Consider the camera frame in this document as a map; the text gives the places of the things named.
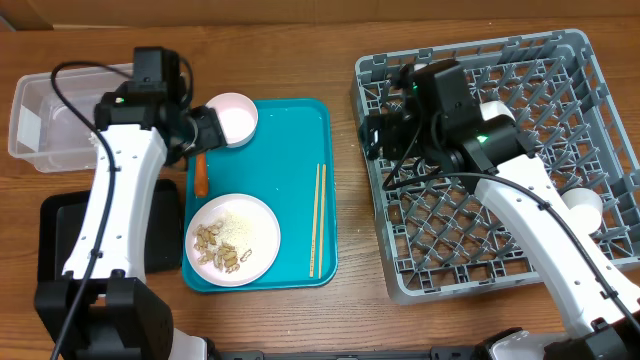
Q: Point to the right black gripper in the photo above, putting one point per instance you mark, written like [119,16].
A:
[381,131]

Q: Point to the right wooden chopstick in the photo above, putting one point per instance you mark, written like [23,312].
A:
[322,221]

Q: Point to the peanut shells pile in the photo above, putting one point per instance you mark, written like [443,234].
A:
[222,256]

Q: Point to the white tissue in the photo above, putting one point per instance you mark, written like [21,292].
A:
[93,139]

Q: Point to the black waste bin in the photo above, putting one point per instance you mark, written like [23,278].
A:
[61,218]

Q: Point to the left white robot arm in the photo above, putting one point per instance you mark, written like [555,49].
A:
[101,307]

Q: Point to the orange carrot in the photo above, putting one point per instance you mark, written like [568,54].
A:
[201,181]

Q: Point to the clear plastic waste bin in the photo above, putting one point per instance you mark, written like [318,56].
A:
[44,132]

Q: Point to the rice pile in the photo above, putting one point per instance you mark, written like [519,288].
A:
[236,230]

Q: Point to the white paper cup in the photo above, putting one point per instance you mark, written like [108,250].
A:
[585,209]

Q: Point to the teal plastic tray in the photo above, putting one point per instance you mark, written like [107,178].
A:
[278,166]

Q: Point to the pink plate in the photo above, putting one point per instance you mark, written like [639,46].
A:
[265,246]

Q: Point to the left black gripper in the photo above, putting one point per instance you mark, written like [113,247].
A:
[212,134]

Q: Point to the left wooden chopstick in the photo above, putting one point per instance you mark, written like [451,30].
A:
[314,222]

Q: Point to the wooden chopstick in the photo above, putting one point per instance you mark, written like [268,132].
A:
[314,222]
[322,221]

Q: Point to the white bowl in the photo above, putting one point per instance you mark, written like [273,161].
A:
[493,109]

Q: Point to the grey dishwasher rack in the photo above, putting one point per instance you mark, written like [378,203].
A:
[436,240]

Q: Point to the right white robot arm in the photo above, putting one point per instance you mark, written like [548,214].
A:
[441,123]

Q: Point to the pink bowl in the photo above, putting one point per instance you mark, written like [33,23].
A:
[237,115]

